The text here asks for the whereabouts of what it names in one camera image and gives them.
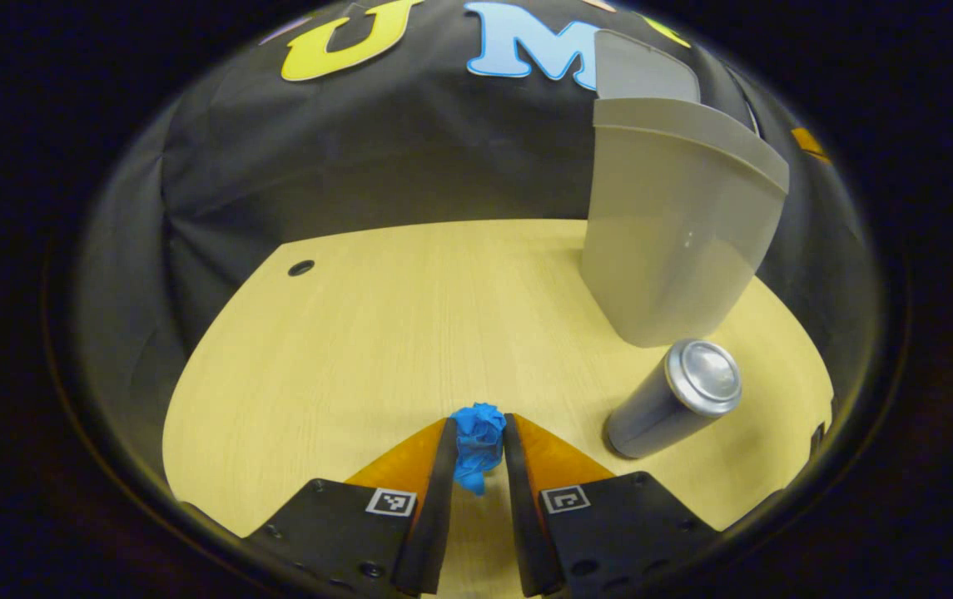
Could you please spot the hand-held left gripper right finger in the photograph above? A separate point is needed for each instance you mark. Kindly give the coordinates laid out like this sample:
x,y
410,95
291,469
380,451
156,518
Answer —
x,y
522,516

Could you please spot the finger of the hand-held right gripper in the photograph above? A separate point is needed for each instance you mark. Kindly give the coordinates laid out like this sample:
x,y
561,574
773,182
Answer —
x,y
809,143

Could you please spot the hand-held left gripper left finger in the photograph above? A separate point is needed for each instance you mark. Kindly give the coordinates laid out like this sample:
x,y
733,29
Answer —
x,y
434,516

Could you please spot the blue paper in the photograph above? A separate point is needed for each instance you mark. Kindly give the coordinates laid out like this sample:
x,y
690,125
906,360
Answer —
x,y
478,441

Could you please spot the white desktop garbage bin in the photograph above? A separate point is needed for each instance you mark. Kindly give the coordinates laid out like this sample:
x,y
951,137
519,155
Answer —
x,y
676,233

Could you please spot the silver pop can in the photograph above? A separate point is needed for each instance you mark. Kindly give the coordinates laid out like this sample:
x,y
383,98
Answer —
x,y
659,408

